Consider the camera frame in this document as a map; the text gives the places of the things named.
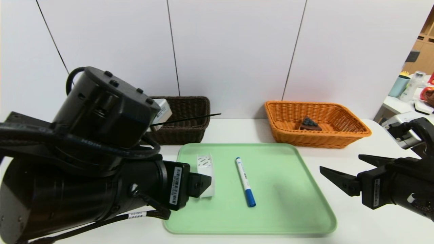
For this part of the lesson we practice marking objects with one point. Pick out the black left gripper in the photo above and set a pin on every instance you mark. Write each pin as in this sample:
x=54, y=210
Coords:
x=177, y=185

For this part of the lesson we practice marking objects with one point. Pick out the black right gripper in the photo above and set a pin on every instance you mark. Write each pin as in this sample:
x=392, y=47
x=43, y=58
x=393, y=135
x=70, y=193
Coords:
x=374, y=188

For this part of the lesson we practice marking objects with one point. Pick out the white tape roll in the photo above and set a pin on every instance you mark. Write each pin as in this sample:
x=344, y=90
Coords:
x=205, y=162

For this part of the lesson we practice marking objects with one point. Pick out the blue and white marker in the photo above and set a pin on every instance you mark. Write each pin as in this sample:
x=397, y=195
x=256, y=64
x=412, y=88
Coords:
x=244, y=181

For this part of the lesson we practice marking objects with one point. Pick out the chocolate blueberry cake slice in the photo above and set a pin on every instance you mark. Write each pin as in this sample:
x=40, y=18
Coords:
x=310, y=125

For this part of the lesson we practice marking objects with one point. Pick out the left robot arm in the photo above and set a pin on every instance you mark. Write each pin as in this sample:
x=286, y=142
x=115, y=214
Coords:
x=67, y=196

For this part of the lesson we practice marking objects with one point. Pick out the dark brown wicker basket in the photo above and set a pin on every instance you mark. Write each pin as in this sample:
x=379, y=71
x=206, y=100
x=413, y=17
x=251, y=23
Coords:
x=190, y=132

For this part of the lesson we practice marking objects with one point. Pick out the orange wicker basket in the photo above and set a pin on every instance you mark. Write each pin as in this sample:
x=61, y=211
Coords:
x=305, y=140

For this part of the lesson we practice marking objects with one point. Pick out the white side table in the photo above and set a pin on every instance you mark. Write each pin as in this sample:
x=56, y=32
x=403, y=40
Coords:
x=395, y=105

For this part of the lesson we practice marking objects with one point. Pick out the light green plastic tray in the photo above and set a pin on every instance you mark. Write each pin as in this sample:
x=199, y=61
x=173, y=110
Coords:
x=288, y=203

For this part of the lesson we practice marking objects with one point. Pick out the black and white eraser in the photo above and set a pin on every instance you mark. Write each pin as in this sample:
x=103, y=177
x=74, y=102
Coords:
x=423, y=107

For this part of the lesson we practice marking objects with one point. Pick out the teal cup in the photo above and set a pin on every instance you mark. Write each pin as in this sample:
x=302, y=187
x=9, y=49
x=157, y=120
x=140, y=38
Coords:
x=398, y=87

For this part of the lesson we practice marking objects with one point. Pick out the clear plastic bottle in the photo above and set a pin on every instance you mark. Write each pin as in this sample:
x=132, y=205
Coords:
x=410, y=88

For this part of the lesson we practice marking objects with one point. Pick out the round red object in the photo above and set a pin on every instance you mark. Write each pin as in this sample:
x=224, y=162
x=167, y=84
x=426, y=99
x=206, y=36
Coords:
x=427, y=94

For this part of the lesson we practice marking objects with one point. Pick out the yellow plastic item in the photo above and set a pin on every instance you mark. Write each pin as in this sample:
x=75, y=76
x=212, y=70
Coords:
x=404, y=74

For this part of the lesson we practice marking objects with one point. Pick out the red package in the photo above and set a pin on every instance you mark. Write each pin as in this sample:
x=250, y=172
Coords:
x=432, y=78

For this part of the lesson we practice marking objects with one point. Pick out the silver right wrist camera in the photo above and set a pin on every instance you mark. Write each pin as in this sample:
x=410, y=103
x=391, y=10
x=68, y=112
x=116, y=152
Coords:
x=410, y=141

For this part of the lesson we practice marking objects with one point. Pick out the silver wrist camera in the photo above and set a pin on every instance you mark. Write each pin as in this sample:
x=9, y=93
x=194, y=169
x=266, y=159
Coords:
x=163, y=112
x=410, y=141

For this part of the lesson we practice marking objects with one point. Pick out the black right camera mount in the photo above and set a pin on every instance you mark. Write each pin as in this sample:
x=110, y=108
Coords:
x=423, y=130

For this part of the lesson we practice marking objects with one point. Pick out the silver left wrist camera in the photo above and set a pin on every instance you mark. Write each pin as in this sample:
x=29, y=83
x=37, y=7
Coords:
x=163, y=112

